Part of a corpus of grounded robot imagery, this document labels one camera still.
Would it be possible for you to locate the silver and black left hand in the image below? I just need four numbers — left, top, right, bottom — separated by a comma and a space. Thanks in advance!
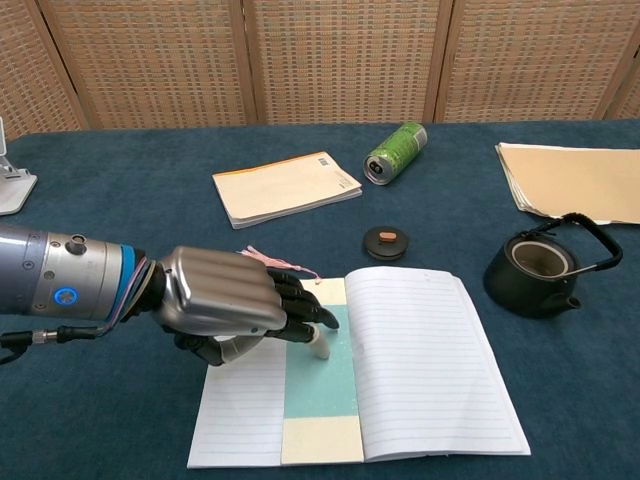
147, 244, 341, 368

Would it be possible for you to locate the cream and teal paper bookmark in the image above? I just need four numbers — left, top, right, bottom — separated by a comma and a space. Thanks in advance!
241, 244, 365, 466

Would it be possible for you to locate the open lined notebook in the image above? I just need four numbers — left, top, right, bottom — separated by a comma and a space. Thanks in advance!
186, 265, 532, 470

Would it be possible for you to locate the closed cream notebook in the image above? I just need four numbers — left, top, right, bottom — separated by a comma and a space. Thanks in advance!
211, 151, 364, 231

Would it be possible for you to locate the dark blue table cloth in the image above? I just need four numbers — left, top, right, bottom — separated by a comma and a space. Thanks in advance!
0, 118, 640, 480

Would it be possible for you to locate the black teapot lid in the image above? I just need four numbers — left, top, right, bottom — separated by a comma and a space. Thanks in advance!
362, 225, 413, 262

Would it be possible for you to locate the green drink can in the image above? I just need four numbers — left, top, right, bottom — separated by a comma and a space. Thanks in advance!
363, 121, 429, 187

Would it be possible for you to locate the white stand base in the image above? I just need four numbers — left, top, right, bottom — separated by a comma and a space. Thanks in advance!
0, 117, 39, 217

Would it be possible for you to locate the woven folding screen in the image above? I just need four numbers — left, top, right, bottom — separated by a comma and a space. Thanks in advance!
0, 0, 640, 141

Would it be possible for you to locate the black cast iron teapot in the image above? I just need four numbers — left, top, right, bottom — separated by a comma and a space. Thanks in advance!
482, 211, 625, 319

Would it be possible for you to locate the stack of manila folders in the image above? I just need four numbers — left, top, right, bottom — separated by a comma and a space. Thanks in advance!
494, 142, 640, 226

